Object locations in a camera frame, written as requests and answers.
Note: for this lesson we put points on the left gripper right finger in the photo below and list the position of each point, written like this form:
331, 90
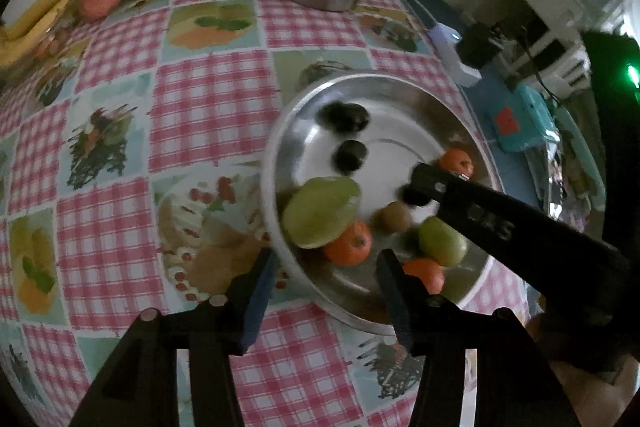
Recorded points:
515, 386

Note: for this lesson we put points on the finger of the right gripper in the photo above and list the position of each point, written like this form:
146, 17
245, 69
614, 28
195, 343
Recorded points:
431, 176
415, 195

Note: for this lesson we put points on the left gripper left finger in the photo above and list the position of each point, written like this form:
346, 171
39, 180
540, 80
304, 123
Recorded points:
137, 385

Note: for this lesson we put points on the brown kiwi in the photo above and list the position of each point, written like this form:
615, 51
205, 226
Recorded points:
394, 218

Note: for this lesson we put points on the green pear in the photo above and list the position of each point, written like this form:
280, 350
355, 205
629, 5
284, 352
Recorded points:
441, 242
320, 211

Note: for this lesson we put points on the dark plum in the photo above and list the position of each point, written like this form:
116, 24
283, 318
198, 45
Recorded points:
336, 116
353, 118
350, 156

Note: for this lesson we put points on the orange far tangerine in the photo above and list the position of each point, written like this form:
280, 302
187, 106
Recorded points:
352, 247

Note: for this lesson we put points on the steel round tray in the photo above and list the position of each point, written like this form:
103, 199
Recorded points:
408, 125

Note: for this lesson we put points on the teal tissue box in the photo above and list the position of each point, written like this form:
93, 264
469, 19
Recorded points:
522, 120

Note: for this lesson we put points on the white power strip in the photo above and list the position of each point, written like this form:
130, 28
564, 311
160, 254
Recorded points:
445, 40

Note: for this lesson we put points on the black power adapter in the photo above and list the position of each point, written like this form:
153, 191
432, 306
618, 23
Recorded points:
479, 45

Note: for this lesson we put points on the checkered fruit tablecloth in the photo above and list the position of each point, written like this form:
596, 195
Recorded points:
147, 126

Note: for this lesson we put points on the glass fruit bowl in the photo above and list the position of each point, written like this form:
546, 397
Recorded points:
51, 44

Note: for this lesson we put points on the lower yellow banana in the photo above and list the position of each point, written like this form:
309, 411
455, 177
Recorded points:
30, 39

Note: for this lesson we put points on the yellow banana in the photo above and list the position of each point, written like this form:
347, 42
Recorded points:
30, 39
27, 20

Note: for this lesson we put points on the upper yellow banana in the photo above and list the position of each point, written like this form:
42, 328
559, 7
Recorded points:
27, 20

